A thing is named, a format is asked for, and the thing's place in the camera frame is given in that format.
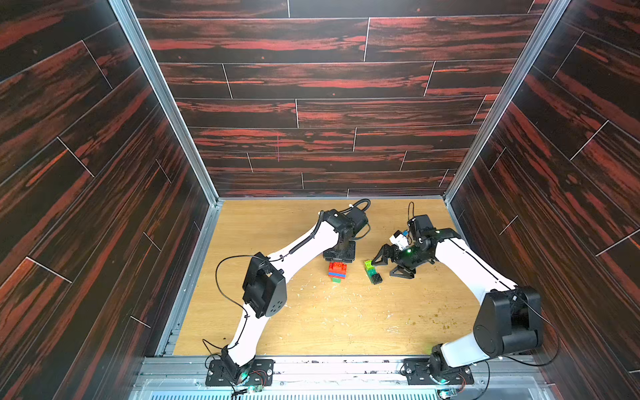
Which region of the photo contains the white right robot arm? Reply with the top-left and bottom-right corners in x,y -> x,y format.
372,229 -> 543,383

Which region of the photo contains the teal green long lego brick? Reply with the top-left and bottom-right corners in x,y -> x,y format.
367,270 -> 380,281

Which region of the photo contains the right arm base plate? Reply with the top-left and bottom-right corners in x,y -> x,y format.
399,358 -> 474,386

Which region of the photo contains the black square lego brick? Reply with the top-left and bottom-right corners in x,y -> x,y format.
369,273 -> 383,285

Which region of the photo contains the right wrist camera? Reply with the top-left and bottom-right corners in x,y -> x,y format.
408,214 -> 434,241

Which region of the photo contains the aluminium corner post right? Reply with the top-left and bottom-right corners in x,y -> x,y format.
443,0 -> 571,207

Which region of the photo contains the aluminium corner post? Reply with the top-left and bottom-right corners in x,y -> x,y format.
443,0 -> 571,207
108,0 -> 219,207

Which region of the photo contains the aluminium front rail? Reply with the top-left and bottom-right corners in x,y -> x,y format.
130,356 -> 557,399

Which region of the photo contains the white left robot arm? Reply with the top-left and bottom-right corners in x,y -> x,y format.
221,221 -> 356,369

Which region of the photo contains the aluminium corner post left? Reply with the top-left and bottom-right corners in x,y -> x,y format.
108,0 -> 219,207

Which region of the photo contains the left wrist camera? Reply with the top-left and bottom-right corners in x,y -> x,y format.
343,207 -> 368,237

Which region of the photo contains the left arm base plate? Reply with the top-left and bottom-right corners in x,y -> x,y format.
205,358 -> 275,387

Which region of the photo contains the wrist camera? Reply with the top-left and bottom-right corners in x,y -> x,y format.
408,214 -> 434,241
343,207 -> 368,237

